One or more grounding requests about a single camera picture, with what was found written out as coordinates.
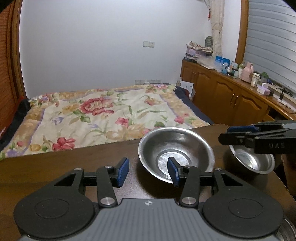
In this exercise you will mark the cream curtain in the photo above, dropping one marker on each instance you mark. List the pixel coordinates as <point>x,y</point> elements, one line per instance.
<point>217,20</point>

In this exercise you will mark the folded floral cloth pile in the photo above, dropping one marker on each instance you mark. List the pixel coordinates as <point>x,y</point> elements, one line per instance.
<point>196,50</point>

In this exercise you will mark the large steel bowl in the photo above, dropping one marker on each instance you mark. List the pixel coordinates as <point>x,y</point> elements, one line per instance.
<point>186,146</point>

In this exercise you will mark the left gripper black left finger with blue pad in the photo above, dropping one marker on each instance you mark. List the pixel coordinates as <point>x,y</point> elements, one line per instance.
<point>67,205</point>

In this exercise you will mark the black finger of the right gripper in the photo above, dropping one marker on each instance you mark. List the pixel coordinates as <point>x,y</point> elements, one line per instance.
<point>239,135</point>

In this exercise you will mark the pink kettle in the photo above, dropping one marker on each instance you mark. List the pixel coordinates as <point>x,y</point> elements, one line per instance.
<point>247,73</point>

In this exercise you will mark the small steel bowl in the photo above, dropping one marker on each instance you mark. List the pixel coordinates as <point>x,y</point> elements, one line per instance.
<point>256,163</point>

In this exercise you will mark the grey window blind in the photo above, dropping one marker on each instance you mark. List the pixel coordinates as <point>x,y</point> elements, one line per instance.
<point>270,42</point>

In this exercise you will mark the white wall switch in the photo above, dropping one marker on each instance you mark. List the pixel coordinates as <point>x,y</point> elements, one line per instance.
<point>148,44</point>

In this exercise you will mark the white jar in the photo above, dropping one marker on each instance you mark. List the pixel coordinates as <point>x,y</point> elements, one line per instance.
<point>255,79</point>

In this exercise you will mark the black garment on bed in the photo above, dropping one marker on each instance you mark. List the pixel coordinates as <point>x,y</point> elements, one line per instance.
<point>18,118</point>

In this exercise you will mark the wooden slatted headboard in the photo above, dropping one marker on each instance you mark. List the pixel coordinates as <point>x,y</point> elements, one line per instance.
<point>11,79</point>

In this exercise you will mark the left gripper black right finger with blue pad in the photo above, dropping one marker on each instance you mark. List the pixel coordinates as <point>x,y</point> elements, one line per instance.
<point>228,205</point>

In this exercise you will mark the purple tissue box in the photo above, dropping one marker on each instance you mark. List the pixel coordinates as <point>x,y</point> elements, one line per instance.
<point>263,89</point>

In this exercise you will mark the floral bed quilt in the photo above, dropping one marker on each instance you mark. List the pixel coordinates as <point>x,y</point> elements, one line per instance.
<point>67,120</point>

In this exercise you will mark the wooden sideboard cabinet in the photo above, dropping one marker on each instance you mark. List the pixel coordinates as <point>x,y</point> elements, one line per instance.
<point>229,100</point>

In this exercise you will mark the blue photo card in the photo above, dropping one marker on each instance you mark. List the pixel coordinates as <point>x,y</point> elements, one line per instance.
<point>221,64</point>

